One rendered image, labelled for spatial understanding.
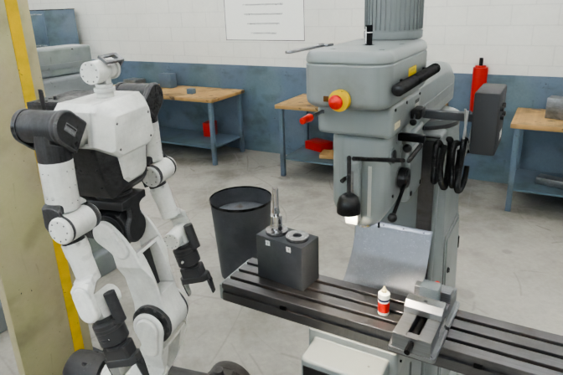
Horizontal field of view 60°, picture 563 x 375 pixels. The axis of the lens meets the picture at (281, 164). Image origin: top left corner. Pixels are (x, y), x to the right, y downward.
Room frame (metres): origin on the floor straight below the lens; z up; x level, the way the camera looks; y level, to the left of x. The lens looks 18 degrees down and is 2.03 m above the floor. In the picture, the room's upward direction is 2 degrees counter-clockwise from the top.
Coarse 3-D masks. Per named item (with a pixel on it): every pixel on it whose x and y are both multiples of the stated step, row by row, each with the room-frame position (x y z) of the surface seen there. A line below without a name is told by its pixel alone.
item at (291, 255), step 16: (256, 240) 1.76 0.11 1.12; (272, 240) 1.71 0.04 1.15; (288, 240) 1.69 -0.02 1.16; (304, 240) 1.68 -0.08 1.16; (272, 256) 1.71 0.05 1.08; (288, 256) 1.67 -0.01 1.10; (304, 256) 1.65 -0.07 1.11; (272, 272) 1.72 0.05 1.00; (288, 272) 1.67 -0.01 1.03; (304, 272) 1.64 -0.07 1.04; (304, 288) 1.64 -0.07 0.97
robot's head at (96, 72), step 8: (88, 64) 1.44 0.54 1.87; (96, 64) 1.44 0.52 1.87; (104, 64) 1.46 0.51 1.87; (112, 64) 1.51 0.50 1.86; (80, 72) 1.45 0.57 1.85; (88, 72) 1.44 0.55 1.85; (96, 72) 1.43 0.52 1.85; (104, 72) 1.45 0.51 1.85; (112, 72) 1.50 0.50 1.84; (88, 80) 1.44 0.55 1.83; (96, 80) 1.43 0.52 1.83; (104, 80) 1.46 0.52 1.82; (96, 88) 1.47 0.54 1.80; (104, 88) 1.47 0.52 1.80; (112, 88) 1.48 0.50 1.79
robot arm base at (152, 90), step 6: (120, 84) 1.72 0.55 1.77; (150, 84) 1.68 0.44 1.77; (156, 84) 1.69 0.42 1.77; (144, 90) 1.66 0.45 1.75; (150, 90) 1.66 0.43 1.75; (156, 90) 1.69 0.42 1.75; (162, 90) 1.72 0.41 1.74; (144, 96) 1.63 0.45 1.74; (150, 96) 1.65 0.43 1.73; (156, 96) 1.69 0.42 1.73; (162, 96) 1.72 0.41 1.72; (150, 102) 1.65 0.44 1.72; (156, 102) 1.68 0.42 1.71; (162, 102) 1.72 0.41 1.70; (150, 108) 1.64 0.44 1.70; (156, 108) 1.68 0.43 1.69; (156, 114) 1.67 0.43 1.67
